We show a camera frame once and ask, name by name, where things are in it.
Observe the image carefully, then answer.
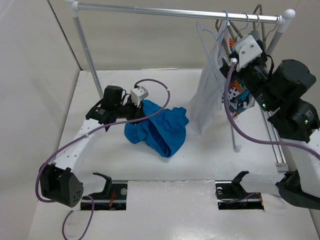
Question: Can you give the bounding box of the aluminium rail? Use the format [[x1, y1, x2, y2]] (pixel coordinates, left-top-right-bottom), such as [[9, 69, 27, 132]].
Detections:
[[260, 109, 289, 174]]

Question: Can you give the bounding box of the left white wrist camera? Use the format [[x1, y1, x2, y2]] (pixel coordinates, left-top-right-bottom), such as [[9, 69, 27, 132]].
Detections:
[[130, 86, 149, 107]]

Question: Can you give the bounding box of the patterned blue orange shirt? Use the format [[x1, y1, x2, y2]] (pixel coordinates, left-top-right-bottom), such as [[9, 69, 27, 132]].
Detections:
[[219, 37, 255, 118]]

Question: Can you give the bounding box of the grey velvet hanger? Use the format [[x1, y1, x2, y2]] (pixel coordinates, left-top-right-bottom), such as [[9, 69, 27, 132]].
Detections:
[[214, 4, 268, 51]]

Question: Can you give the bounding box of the light blue wire hanger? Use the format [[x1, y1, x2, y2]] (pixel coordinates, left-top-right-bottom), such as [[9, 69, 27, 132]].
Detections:
[[195, 9, 232, 93]]

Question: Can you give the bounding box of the blue t shirt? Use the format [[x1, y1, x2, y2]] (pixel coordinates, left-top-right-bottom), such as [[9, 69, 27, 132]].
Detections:
[[124, 107, 189, 158]]

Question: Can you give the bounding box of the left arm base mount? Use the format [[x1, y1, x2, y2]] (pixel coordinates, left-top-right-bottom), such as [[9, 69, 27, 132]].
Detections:
[[80, 172, 128, 211]]

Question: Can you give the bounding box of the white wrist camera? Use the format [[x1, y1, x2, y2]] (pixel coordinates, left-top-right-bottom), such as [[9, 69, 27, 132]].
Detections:
[[130, 86, 149, 107], [233, 34, 263, 72]]

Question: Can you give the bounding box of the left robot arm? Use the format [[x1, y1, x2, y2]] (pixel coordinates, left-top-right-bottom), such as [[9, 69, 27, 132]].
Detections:
[[39, 85, 149, 208]]

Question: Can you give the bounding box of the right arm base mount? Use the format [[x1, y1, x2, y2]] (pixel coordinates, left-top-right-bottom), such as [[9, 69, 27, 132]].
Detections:
[[215, 171, 265, 210]]

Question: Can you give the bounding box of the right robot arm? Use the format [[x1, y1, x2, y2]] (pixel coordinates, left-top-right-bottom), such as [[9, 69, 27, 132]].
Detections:
[[219, 40, 320, 210]]

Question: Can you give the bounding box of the white t shirt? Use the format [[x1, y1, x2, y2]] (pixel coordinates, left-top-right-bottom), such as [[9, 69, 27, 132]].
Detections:
[[187, 22, 230, 136]]

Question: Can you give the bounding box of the silver clothes rack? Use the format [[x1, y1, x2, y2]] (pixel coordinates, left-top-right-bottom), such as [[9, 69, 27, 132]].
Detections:
[[64, 0, 296, 153]]

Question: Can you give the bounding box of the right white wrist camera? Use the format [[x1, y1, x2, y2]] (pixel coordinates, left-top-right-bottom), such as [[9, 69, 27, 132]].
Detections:
[[233, 34, 263, 72]]

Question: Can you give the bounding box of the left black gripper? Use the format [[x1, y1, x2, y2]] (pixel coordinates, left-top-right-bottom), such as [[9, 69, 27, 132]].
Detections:
[[114, 96, 147, 126]]

